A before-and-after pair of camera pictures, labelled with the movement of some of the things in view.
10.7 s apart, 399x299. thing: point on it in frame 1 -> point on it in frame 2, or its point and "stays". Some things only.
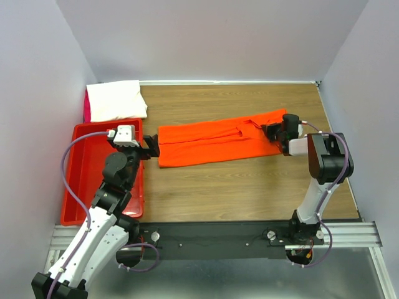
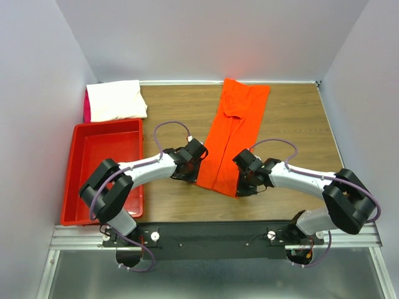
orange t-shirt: [216, 140] -> [232, 133]
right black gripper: [277, 132] -> [247, 181]
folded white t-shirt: [115, 101] stays
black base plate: [221, 240] stays
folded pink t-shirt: [86, 108] stays
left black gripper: [147, 146] -> [189, 170]
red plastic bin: [86, 162] stays
